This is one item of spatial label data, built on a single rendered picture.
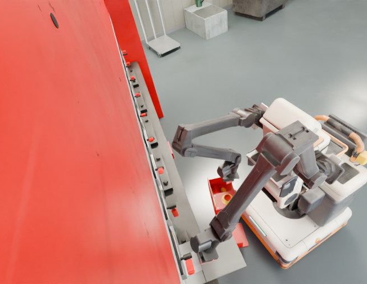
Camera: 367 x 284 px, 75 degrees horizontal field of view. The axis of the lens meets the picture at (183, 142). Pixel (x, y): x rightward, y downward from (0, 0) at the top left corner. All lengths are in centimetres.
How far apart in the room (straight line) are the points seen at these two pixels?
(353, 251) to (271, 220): 68
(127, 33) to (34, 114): 247
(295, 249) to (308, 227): 20
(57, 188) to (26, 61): 10
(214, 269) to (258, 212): 98
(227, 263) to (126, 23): 222
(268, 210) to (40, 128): 194
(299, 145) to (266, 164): 10
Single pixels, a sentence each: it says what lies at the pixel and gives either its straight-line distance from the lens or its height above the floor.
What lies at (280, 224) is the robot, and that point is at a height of 28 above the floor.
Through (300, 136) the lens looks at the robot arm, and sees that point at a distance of 73.
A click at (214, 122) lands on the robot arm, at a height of 133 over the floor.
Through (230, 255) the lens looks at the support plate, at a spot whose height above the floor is 100.
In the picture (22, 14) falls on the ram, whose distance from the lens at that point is 27.
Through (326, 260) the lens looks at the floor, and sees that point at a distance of 231.
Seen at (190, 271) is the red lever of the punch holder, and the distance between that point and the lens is 83.
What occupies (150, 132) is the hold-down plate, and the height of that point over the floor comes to 91.
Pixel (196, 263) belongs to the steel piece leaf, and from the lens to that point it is 115.
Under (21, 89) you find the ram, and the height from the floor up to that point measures 204.
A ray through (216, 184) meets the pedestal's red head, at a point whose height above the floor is 74.
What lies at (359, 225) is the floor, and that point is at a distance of 251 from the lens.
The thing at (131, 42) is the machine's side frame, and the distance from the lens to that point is 268.
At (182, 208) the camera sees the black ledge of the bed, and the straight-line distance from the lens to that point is 139.
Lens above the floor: 211
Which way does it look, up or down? 47 degrees down
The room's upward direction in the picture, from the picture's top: 14 degrees counter-clockwise
